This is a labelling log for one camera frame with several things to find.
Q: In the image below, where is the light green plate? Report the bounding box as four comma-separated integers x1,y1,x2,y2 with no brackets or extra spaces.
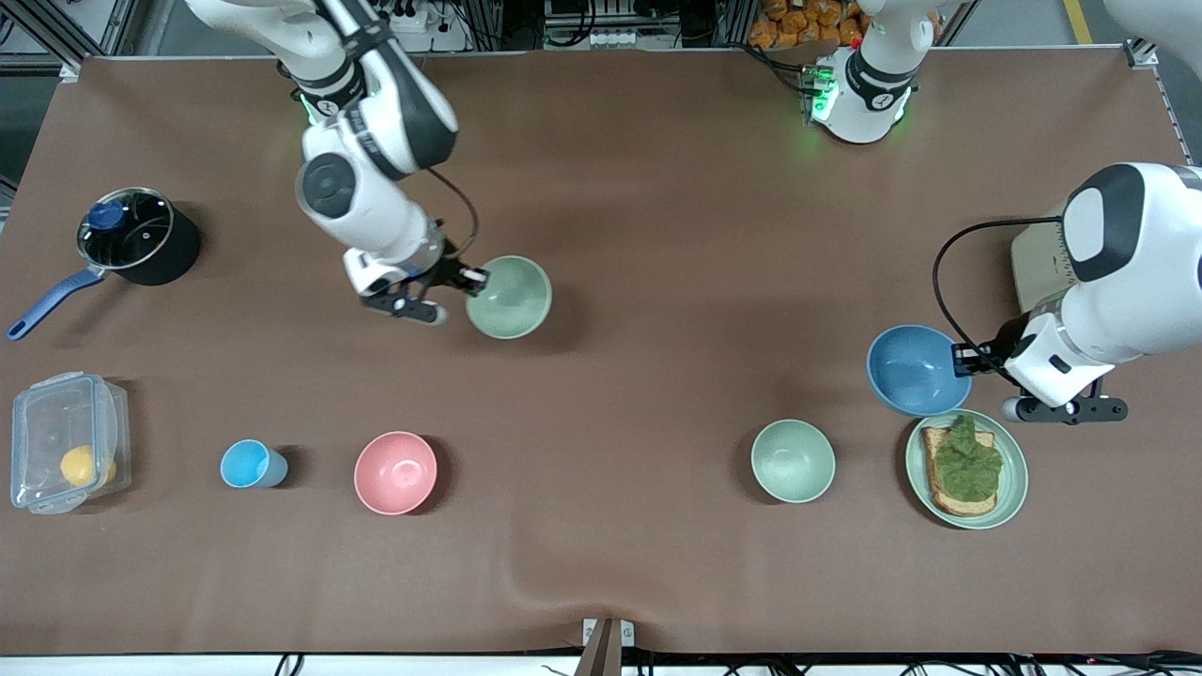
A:
905,408,1029,530

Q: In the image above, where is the blue bowl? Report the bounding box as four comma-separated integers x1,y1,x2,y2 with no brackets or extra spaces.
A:
866,325,974,418

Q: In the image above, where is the beige metal toaster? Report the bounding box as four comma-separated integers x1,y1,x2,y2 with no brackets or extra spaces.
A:
1010,223,1076,315

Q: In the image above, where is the metal edge bracket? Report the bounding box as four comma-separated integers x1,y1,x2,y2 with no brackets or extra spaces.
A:
582,618,635,676

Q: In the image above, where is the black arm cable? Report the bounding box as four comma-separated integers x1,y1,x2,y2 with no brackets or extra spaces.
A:
427,166,481,271
932,217,1067,362

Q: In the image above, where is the blue plastic cup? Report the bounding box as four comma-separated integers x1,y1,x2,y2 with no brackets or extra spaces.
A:
220,439,289,489

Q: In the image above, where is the yellow lemon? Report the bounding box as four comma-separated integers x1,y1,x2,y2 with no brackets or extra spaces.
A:
60,445,118,488

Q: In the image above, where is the black floor cable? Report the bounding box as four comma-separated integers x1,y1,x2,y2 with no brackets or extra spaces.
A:
1061,650,1202,671

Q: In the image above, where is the white power strip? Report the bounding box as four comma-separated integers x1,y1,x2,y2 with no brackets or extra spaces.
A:
543,26,682,51
385,0,470,54

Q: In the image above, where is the light green bowl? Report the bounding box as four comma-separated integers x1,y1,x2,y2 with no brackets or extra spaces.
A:
466,255,553,340
751,419,837,504

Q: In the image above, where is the brown table cover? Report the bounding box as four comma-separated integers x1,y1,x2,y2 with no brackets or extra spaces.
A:
0,49,1202,656

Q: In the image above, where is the green lettuce leaf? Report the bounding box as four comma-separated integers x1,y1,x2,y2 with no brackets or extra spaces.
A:
932,414,1004,503

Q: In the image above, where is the orange snack bag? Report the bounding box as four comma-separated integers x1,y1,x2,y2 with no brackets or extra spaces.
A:
748,0,940,50

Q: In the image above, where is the clear plastic food container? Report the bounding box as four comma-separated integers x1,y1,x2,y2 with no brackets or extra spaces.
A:
11,372,132,515

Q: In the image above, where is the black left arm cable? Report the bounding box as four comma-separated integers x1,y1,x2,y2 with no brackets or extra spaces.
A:
932,217,1067,362

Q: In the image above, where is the toast slice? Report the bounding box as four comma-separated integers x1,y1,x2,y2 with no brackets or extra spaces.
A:
921,427,998,517

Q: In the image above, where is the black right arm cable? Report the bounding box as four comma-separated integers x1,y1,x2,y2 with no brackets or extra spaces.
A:
427,166,481,271

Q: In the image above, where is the aluminium frame post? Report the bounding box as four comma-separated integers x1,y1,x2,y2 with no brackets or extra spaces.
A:
0,0,142,59
1122,33,1202,165

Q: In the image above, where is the pink bowl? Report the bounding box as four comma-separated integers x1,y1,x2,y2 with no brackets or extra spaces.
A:
354,431,439,516

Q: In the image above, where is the black pot with blue handle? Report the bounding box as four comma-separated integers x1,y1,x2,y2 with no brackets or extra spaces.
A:
8,188,202,341

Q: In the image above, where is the glass lid with blue knob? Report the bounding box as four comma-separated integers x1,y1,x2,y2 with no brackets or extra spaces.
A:
77,188,176,271

